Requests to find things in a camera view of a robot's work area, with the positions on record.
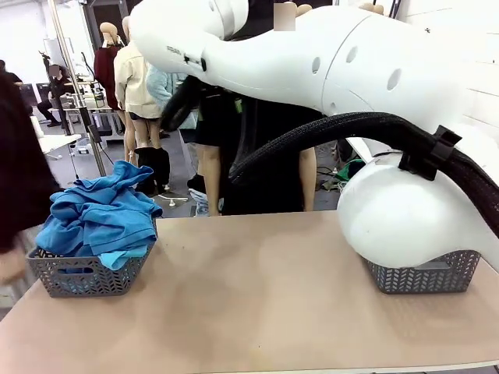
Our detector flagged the mannequin in cream jacket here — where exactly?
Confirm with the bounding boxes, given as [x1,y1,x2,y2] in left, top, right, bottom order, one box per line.
[113,15,172,192]

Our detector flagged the seated person with black hair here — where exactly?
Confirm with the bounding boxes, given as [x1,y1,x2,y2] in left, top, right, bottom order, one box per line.
[37,64,75,128]

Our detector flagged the green fabric bag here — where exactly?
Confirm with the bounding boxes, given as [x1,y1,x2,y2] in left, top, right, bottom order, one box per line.
[337,159,366,184]

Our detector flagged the person's left forearm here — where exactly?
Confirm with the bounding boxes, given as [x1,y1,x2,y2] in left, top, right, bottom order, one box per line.
[299,167,317,202]

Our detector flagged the person's right forearm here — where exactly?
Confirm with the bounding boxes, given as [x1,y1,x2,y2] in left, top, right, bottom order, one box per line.
[202,167,221,203]

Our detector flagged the turquoise terry garment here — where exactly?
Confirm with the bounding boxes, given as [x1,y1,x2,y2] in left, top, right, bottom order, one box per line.
[97,243,156,270]

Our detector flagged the blue t-shirt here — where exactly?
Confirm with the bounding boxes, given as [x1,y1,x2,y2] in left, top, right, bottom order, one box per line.
[35,210,157,258]

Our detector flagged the grey woven plastic basket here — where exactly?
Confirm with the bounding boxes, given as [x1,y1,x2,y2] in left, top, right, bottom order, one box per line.
[26,229,159,299]
[366,249,483,295]

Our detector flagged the bystander bare hand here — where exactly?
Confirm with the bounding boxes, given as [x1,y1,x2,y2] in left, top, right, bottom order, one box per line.
[0,247,27,284]

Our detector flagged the silver metal pole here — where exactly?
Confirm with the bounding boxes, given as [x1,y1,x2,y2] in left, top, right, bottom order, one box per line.
[46,0,109,178]

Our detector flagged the person in black t-shirt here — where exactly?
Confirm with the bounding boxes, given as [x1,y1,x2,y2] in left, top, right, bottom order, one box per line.
[194,85,324,216]

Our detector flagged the bystander in black top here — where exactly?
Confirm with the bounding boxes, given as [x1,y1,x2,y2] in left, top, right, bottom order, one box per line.
[0,72,59,254]

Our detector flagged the mannequin in dark red top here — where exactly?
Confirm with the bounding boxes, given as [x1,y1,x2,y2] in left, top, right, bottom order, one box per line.
[93,22,138,172]

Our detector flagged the black right arm cable sleeve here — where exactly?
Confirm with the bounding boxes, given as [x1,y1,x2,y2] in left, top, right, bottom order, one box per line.
[159,73,499,242]

